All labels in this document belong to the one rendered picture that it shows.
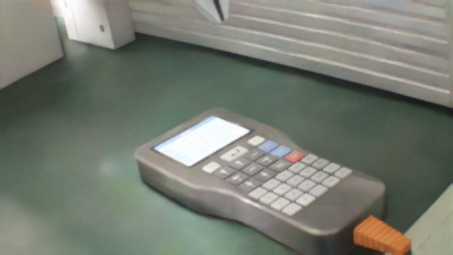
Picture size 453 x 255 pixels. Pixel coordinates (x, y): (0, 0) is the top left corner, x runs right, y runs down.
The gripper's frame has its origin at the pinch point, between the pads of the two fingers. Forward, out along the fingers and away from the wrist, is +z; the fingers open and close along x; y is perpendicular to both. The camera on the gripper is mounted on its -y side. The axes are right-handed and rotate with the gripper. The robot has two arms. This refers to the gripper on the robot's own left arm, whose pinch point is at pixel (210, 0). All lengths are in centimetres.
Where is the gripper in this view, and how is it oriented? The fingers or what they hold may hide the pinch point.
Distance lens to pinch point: 45.6
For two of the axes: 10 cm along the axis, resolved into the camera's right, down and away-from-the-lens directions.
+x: 7.5, -4.2, 5.1
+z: 3.3, 9.1, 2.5
